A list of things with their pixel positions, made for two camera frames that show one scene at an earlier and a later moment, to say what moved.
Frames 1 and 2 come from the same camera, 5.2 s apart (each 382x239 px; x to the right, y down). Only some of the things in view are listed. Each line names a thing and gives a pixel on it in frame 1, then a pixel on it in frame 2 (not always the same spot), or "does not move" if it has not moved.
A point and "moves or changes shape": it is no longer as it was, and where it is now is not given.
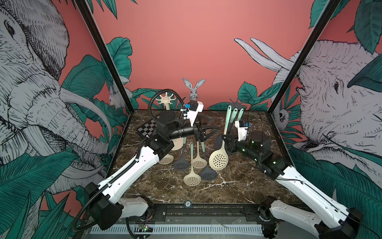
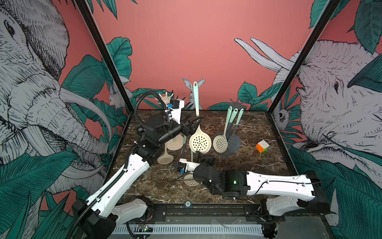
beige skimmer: [219, 158] moves or changes shape
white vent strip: [210, 229] does not move
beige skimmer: [166, 159] does not move
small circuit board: [144, 228] does not move
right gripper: [239, 144] → [203, 160]
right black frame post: [329, 10] does not move
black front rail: [203, 213] does not move
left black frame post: [96, 29] does not move
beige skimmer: [198, 162] moves or changes shape
